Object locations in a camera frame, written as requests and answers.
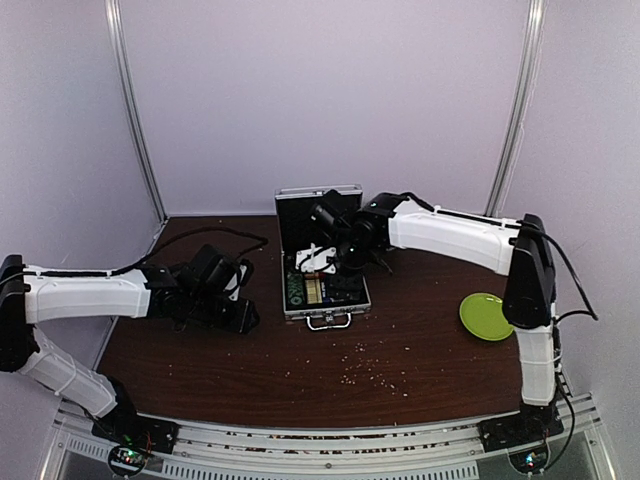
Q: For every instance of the blue playing card box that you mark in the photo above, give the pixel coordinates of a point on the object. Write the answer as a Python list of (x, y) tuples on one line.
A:
[(333, 289)]

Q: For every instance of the right aluminium frame post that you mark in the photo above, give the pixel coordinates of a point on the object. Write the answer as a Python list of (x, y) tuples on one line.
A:
[(524, 87)]

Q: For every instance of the aluminium poker chip case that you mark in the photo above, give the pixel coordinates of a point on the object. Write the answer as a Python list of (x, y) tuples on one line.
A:
[(297, 232)]

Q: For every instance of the aluminium frame post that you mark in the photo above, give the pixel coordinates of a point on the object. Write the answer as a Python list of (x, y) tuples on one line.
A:
[(118, 41), (524, 87)]

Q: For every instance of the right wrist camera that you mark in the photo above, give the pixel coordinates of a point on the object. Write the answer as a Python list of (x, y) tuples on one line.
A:
[(316, 259)]

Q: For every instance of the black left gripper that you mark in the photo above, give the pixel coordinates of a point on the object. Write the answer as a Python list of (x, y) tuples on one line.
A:
[(239, 322)]

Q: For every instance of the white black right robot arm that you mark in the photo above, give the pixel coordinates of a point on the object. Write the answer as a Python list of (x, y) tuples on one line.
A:
[(515, 249)]

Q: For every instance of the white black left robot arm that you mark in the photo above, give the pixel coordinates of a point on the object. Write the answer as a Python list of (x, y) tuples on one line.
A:
[(31, 295)]

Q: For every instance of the front aluminium rail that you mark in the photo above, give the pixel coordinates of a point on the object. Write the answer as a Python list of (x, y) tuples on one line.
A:
[(442, 450)]

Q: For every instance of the green plate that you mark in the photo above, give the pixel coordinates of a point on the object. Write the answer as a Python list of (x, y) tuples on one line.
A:
[(481, 314)]

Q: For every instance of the left aluminium frame post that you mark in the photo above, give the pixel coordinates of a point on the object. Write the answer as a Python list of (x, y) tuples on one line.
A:
[(118, 41)]

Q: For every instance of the left poker chip row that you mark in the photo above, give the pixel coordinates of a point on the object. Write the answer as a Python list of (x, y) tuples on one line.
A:
[(295, 289)]

